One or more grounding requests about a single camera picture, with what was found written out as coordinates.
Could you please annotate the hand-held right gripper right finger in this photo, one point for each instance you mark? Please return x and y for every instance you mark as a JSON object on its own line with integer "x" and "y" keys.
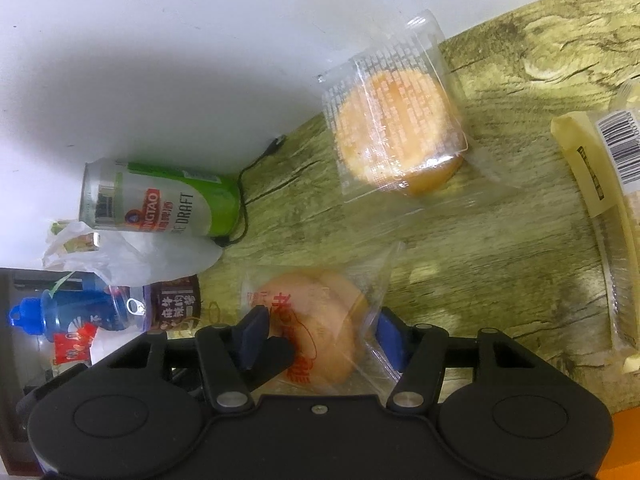
{"x": 392, "y": 342}

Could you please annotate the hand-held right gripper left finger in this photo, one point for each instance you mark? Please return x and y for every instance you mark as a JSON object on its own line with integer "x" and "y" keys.
{"x": 255, "y": 340}

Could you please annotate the bun with red print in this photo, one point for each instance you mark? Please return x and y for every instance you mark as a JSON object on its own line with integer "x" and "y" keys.
{"x": 320, "y": 320}

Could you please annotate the orange gift box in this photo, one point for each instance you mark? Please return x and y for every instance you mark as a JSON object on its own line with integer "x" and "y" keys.
{"x": 625, "y": 450}

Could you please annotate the cream cracker packet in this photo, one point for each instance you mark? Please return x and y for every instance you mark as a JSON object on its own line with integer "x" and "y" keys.
{"x": 605, "y": 180}

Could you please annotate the purple-lidded food can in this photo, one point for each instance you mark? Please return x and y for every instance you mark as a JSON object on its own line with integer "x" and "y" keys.
{"x": 175, "y": 302}

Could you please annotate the white plastic bag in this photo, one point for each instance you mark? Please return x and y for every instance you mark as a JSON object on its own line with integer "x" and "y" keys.
{"x": 150, "y": 260}

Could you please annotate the green silver beer can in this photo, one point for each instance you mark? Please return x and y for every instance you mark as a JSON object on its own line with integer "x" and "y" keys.
{"x": 165, "y": 200}

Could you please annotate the red snack packet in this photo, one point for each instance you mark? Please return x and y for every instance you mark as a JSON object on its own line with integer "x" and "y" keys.
{"x": 75, "y": 347}

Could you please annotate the blue water bottle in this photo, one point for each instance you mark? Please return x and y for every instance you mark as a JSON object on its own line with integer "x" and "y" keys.
{"x": 70, "y": 315}

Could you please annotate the round cake in clear wrapper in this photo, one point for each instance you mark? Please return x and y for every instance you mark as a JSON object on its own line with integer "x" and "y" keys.
{"x": 395, "y": 130}

